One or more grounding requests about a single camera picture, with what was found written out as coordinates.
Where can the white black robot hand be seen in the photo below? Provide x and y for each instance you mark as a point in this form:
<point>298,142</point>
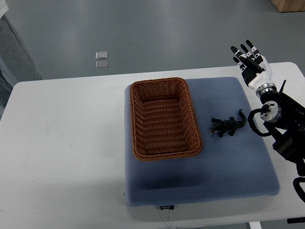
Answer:
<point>256,71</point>

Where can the dark toy crocodile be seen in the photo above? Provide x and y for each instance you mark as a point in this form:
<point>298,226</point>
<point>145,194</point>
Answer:
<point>227,126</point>

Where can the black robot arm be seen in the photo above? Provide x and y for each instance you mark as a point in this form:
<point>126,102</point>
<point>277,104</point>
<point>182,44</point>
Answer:
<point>284,119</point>

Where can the brown wicker basket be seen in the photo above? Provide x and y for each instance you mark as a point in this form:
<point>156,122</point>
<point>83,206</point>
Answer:
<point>163,120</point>

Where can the wooden box corner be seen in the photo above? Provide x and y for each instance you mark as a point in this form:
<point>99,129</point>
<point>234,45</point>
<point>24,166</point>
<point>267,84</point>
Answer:
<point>289,5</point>

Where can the blue foam cushion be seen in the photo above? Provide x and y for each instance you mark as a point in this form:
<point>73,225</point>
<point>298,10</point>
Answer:
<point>237,166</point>

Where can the upper floor socket plate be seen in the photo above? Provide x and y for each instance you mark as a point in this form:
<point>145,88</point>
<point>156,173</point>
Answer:
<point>101,55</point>

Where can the black desk control panel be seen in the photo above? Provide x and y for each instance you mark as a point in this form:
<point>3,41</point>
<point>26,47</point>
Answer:
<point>296,220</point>

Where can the grey fabric at left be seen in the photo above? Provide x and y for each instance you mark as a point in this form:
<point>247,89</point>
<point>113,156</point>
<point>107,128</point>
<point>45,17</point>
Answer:
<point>16,65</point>

